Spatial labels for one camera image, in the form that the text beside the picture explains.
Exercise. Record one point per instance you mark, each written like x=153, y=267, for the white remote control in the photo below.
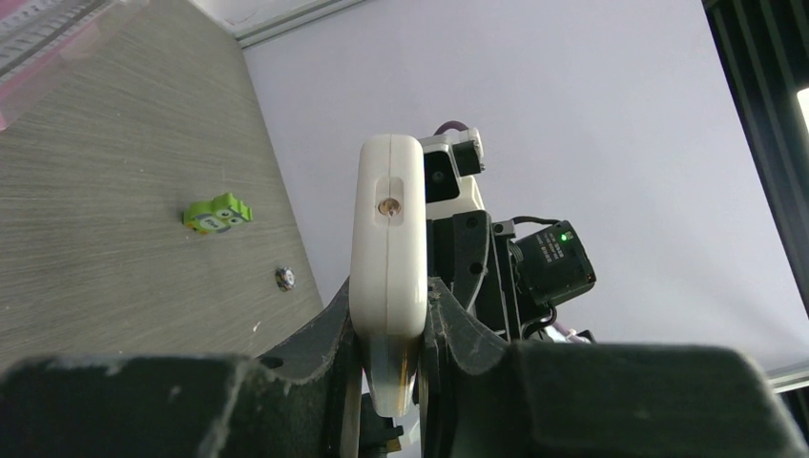
x=388, y=268

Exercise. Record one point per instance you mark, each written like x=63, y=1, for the small round spinning top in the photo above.
x=285, y=279

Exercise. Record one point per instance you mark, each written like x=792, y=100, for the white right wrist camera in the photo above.
x=453, y=156

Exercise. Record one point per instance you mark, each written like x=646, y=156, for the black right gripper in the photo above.
x=466, y=254

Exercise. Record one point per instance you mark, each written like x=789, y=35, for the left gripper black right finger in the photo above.
x=481, y=396

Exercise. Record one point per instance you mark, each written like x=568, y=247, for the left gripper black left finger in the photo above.
x=301, y=398

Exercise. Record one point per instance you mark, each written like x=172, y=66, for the green terminal block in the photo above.
x=217, y=215

